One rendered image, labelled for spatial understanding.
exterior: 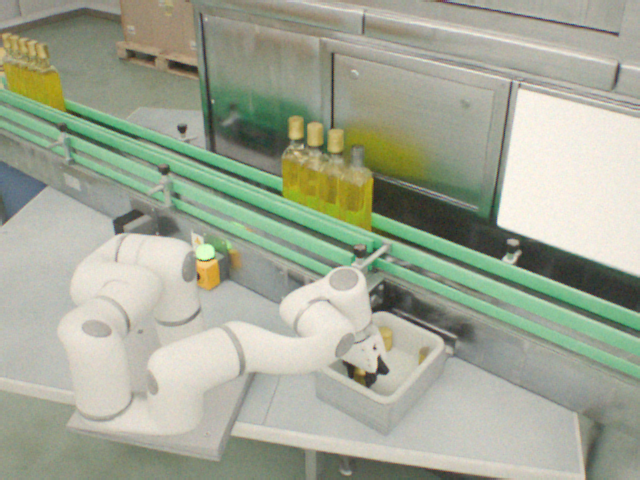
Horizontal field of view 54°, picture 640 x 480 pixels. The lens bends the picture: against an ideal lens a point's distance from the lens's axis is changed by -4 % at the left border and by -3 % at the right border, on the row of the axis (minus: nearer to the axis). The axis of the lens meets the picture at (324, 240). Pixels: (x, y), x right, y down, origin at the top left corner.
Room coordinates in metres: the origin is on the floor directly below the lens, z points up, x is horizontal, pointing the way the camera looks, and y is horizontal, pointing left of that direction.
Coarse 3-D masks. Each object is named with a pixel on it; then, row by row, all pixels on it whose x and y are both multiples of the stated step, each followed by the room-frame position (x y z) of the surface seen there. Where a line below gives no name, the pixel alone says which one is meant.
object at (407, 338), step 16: (384, 320) 1.08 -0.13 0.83; (400, 320) 1.07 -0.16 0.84; (400, 336) 1.06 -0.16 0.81; (416, 336) 1.04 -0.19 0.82; (432, 336) 1.02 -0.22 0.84; (400, 352) 1.04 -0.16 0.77; (416, 352) 1.03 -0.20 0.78; (432, 352) 0.97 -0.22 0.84; (336, 368) 0.96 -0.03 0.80; (400, 368) 1.00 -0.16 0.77; (416, 368) 0.92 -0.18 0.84; (352, 384) 0.88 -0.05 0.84; (384, 384) 0.95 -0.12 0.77; (400, 384) 0.95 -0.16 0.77; (384, 400) 0.84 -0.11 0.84
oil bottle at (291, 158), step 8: (288, 152) 1.38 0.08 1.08; (296, 152) 1.37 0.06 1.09; (304, 152) 1.38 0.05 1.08; (288, 160) 1.37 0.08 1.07; (296, 160) 1.36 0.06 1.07; (288, 168) 1.37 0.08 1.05; (296, 168) 1.36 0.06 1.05; (288, 176) 1.37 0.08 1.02; (296, 176) 1.36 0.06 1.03; (288, 184) 1.37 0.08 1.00; (296, 184) 1.36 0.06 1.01; (288, 192) 1.37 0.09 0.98; (296, 192) 1.36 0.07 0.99; (296, 200) 1.36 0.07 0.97
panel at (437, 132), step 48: (336, 48) 1.47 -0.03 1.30; (384, 48) 1.41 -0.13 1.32; (336, 96) 1.48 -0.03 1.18; (384, 96) 1.40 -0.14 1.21; (432, 96) 1.32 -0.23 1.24; (480, 96) 1.26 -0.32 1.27; (576, 96) 1.14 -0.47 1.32; (384, 144) 1.39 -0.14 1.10; (432, 144) 1.32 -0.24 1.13; (480, 144) 1.25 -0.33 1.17; (432, 192) 1.31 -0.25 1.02; (480, 192) 1.24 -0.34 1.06; (528, 240) 1.16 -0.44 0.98
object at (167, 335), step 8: (200, 312) 0.98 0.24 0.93; (192, 320) 0.95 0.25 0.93; (200, 320) 0.97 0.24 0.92; (160, 328) 0.95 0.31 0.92; (168, 328) 0.94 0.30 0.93; (176, 328) 0.94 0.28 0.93; (184, 328) 0.94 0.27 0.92; (192, 328) 0.95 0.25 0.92; (200, 328) 0.97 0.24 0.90; (160, 336) 0.95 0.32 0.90; (168, 336) 0.94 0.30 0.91; (176, 336) 0.94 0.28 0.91; (184, 336) 0.94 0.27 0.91; (168, 344) 0.94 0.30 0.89
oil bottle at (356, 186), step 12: (348, 168) 1.28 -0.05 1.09; (348, 180) 1.27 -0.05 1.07; (360, 180) 1.25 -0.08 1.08; (372, 180) 1.29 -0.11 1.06; (348, 192) 1.26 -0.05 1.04; (360, 192) 1.25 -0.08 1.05; (348, 204) 1.26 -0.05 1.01; (360, 204) 1.25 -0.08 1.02; (348, 216) 1.26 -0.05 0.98; (360, 216) 1.25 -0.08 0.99; (360, 228) 1.25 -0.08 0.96
